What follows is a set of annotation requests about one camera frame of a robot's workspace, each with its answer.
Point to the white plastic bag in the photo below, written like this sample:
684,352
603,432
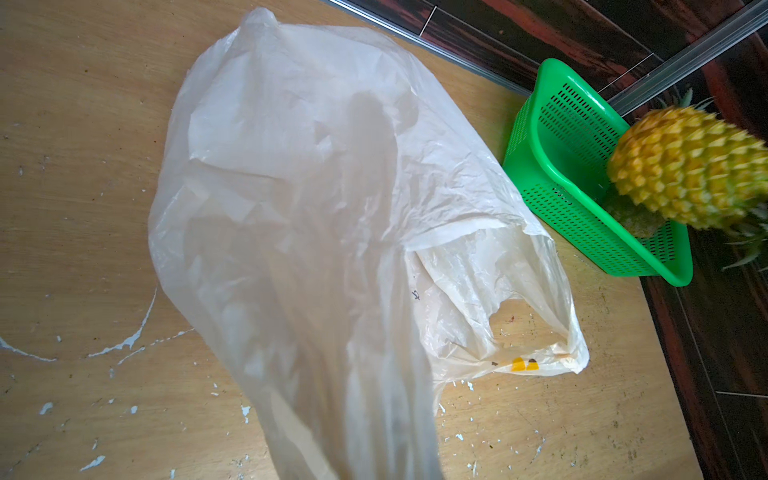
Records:
346,244

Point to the green plastic basket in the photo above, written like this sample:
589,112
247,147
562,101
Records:
562,139

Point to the yellow pineapple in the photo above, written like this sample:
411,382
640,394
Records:
681,162

